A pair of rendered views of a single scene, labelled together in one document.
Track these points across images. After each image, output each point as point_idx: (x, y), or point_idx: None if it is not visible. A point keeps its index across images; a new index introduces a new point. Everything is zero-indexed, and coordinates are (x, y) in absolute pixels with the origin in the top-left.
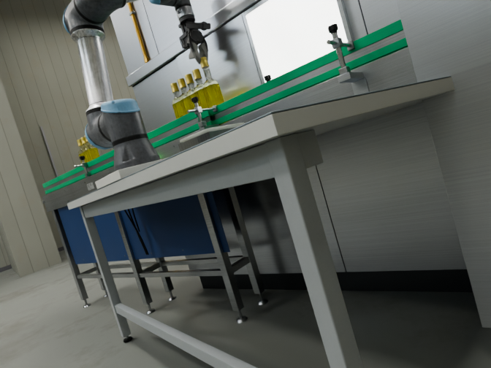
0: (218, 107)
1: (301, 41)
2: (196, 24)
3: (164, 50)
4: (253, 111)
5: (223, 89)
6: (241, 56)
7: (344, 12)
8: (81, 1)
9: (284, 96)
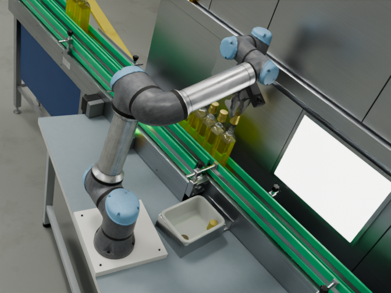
0: (218, 167)
1: (324, 193)
2: (251, 96)
3: (215, 21)
4: (240, 211)
5: (240, 128)
6: (274, 132)
7: (370, 225)
8: (137, 115)
9: (269, 234)
